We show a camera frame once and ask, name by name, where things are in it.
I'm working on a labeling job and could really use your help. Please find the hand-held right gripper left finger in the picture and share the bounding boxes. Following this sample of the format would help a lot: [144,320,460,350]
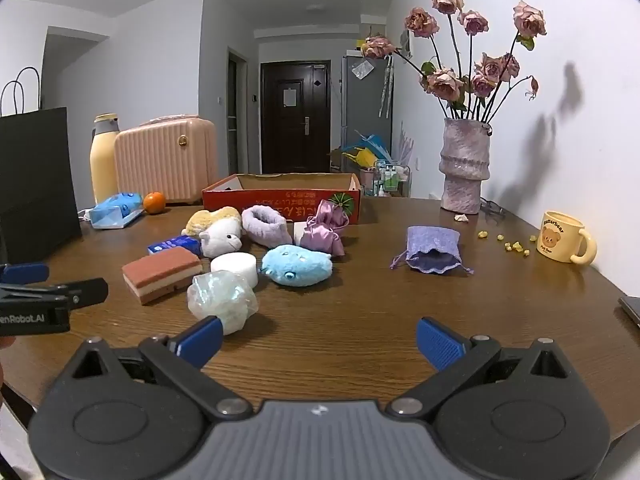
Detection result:
[70,316,252,422]

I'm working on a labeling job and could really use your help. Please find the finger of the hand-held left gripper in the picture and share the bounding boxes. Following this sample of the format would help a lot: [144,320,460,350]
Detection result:
[0,262,50,286]
[0,278,109,308]

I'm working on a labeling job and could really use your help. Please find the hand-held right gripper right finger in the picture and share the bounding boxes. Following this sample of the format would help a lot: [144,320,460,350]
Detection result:
[385,317,571,420]

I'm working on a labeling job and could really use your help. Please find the blue tissue packet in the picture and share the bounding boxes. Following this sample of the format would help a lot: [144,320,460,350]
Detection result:
[147,235,202,257]

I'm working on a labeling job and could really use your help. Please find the white sheep plush toy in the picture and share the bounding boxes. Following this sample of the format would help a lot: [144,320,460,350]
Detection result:
[198,217,244,258]

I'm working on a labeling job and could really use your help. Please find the purple fuzzy headband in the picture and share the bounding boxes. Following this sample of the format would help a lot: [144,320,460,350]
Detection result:
[241,205,294,248]

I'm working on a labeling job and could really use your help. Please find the pink satin scrunchie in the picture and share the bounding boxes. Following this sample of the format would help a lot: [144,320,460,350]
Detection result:
[300,200,348,260]

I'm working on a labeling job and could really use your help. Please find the cardboard box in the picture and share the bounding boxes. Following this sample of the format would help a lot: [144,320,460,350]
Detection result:
[202,173,362,226]

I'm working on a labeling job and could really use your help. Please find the iridescent crinkled plastic bag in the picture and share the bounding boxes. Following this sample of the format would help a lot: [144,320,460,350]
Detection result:
[187,270,258,336]

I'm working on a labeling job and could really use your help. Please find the white round sponge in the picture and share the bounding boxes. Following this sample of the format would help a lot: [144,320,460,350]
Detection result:
[210,252,260,291]

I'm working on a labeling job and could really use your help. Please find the black paper bag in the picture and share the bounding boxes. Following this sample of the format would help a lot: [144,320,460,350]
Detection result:
[0,67,83,266]

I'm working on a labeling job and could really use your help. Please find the blue wet wipes pack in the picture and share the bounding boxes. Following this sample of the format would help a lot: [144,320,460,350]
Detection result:
[91,191,145,226]

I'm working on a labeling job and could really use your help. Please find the scattered yellow popcorn pieces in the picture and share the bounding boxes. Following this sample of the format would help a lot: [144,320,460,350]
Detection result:
[477,230,537,257]

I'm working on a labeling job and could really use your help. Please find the yellow plush toy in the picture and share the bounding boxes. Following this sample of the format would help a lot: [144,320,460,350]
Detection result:
[181,206,243,237]

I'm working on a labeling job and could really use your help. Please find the blue plush fish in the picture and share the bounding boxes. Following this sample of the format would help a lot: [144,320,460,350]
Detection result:
[260,244,334,288]

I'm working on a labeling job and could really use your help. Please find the yellow bottle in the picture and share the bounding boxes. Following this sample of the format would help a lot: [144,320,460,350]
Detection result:
[90,113,121,206]

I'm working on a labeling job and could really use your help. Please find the eyeglasses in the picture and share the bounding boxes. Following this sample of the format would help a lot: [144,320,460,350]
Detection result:
[479,199,507,221]

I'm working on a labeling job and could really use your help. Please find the pink ribbed suitcase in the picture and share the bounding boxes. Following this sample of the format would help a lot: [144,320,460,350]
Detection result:
[114,117,218,206]

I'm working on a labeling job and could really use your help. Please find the yellow bear mug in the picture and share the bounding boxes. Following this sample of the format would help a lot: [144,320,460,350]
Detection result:
[537,210,598,265]

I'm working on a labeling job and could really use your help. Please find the purple ceramic vase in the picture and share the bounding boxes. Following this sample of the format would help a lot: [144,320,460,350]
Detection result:
[439,117,493,214]

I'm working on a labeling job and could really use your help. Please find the dark smartphone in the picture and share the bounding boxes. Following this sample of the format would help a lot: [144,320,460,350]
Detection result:
[617,296,640,331]

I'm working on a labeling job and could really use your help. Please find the yellow shopping bag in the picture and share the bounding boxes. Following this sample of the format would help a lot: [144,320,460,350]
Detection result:
[345,147,377,170]

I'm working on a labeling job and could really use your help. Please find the blue bag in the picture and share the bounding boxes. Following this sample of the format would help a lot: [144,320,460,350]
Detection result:
[352,132,393,158]

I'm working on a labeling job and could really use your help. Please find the dark entrance door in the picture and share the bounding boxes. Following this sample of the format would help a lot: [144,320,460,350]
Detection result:
[260,60,332,173]

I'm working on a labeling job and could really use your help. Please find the grey refrigerator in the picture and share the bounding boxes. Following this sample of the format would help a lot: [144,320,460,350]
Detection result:
[341,52,393,161]

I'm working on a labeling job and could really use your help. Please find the hanging folded umbrellas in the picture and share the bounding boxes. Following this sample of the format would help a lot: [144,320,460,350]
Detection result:
[379,57,394,120]

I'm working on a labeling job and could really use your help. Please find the bouquet of dried roses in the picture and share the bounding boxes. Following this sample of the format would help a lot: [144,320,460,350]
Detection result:
[361,0,548,123]

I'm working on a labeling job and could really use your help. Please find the purple drawstring pouch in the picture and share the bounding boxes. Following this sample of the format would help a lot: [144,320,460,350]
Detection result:
[390,225,475,276]

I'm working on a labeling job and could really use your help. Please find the wire trolley rack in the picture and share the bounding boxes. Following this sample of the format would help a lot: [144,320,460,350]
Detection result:
[372,160,412,198]

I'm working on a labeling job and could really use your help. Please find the side door frame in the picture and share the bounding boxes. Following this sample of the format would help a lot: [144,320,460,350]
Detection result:
[227,47,249,176]

